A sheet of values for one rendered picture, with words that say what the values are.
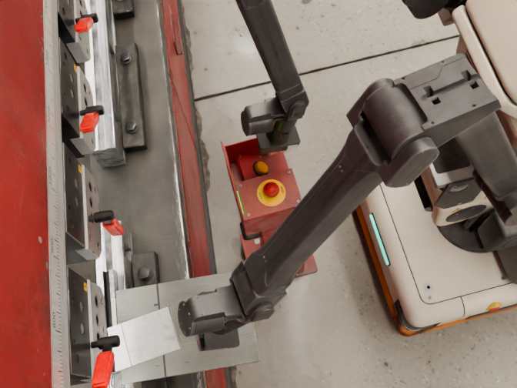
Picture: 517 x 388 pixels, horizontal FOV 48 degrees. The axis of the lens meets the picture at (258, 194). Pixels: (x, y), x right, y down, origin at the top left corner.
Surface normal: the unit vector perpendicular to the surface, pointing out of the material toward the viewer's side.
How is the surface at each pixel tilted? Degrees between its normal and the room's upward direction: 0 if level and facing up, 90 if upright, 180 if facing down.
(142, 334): 0
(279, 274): 73
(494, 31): 42
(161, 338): 0
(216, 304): 26
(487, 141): 80
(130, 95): 0
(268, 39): 84
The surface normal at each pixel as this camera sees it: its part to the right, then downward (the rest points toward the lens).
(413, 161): 0.34, 0.80
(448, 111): -0.18, -0.46
